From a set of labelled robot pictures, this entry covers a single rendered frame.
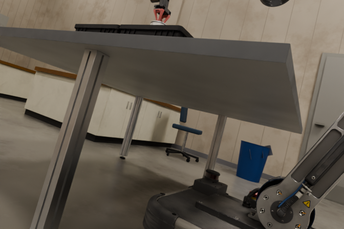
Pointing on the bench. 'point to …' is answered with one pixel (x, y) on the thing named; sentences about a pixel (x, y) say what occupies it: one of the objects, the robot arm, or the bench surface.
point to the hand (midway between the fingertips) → (159, 22)
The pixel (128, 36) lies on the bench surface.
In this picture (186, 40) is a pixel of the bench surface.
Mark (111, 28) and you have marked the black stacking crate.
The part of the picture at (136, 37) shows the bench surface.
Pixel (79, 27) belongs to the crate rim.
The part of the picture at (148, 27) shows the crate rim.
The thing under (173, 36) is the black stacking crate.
